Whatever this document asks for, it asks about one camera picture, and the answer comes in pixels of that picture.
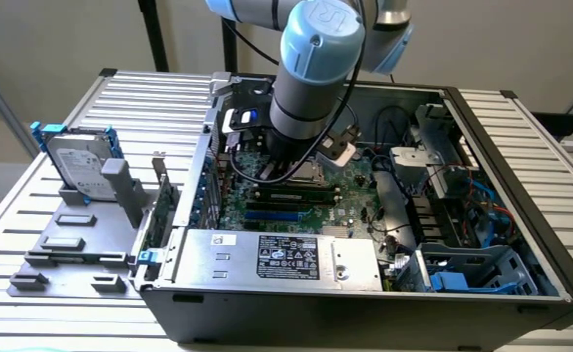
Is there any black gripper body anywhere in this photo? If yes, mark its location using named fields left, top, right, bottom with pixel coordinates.
left=259, top=128, right=318, bottom=183

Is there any metal CPU socket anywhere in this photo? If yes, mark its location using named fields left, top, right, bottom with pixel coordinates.
left=286, top=158, right=331, bottom=187

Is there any black RAM stick installed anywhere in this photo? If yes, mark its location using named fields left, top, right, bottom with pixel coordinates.
left=252, top=185, right=343, bottom=207

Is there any blue RAM slot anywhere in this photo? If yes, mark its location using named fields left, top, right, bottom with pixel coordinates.
left=244, top=210, right=303, bottom=224

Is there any green motherboard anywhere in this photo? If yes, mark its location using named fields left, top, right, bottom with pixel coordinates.
left=212, top=141, right=403, bottom=243

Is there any grey plastic air shroud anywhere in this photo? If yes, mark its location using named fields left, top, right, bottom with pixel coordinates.
left=374, top=170, right=417, bottom=254

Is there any silver power supply unit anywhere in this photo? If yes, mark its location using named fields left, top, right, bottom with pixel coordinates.
left=172, top=228, right=384, bottom=293

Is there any grey metal drive cage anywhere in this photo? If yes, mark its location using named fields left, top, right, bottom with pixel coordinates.
left=388, top=103, right=469, bottom=201

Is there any green graphics card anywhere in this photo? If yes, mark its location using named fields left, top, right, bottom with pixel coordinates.
left=138, top=150, right=182, bottom=256

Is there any blue card retention latch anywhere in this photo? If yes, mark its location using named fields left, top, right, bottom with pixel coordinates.
left=138, top=248, right=162, bottom=265

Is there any hard disk blue caddy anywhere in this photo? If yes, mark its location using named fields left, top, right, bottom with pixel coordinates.
left=30, top=122, right=118, bottom=203

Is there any black open PC case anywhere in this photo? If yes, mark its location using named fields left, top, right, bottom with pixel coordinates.
left=132, top=71, right=573, bottom=345

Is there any grey disk bay blue latch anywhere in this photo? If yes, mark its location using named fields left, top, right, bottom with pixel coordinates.
left=396, top=241, right=548, bottom=295

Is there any grey parts rack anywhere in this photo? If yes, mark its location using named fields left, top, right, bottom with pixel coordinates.
left=6, top=157, right=182, bottom=294

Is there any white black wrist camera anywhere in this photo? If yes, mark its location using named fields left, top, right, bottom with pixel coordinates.
left=220, top=107, right=360, bottom=166

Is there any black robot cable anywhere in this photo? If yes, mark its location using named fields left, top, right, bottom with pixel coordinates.
left=222, top=17, right=366, bottom=183

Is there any black stand post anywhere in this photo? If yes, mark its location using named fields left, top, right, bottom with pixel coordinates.
left=220, top=18, right=240, bottom=73
left=136, top=0, right=171, bottom=73

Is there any blue wire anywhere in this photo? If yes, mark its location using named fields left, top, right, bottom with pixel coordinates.
left=461, top=172, right=513, bottom=250

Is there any red wire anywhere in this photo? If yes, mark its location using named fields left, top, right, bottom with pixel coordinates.
left=423, top=166, right=519, bottom=243

